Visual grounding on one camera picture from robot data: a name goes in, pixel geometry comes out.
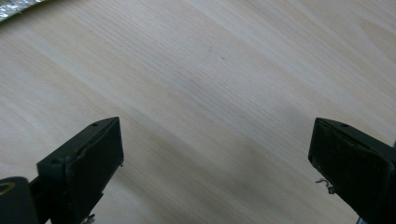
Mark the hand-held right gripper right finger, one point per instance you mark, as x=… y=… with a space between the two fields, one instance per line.
x=358 y=161

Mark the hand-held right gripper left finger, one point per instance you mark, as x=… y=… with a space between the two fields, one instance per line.
x=90 y=165

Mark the silver foil sheet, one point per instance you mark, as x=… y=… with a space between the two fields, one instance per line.
x=12 y=6

